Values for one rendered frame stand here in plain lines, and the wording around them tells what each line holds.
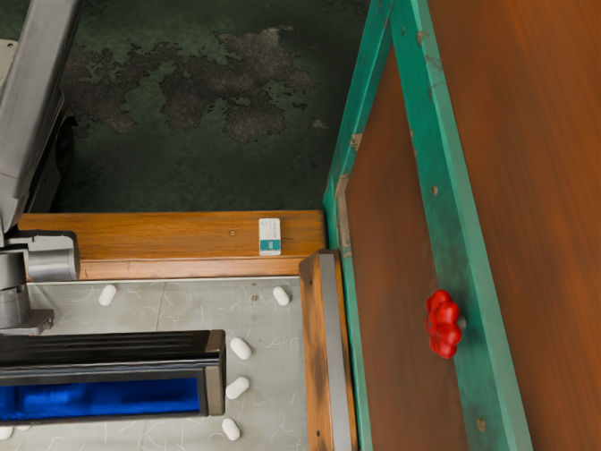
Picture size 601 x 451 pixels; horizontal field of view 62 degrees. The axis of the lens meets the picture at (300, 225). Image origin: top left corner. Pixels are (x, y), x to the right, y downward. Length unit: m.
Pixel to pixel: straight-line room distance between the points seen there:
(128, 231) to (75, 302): 0.14
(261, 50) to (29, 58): 1.55
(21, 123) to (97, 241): 0.25
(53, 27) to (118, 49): 1.53
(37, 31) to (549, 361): 0.66
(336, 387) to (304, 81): 1.57
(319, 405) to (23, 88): 0.56
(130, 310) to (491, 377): 0.65
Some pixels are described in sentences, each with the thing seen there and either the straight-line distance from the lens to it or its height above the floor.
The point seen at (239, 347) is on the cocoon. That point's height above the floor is 0.76.
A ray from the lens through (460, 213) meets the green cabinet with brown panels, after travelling 0.34.
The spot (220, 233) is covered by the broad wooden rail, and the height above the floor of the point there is 0.76.
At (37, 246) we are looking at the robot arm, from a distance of 0.77.
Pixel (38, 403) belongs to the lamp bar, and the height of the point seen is 1.08.
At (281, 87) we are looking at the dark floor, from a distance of 2.08.
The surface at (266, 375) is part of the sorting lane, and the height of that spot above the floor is 0.74.
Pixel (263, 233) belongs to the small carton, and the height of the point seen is 0.79.
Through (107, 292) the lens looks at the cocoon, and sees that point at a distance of 0.87.
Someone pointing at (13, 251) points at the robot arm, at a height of 0.90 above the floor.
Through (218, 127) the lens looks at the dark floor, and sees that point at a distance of 1.95.
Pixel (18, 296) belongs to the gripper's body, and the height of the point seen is 0.86.
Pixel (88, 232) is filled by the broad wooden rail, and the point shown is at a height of 0.76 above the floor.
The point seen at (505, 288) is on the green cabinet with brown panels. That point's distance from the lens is 0.32.
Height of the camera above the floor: 1.55
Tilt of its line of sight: 63 degrees down
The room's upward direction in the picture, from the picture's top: 10 degrees clockwise
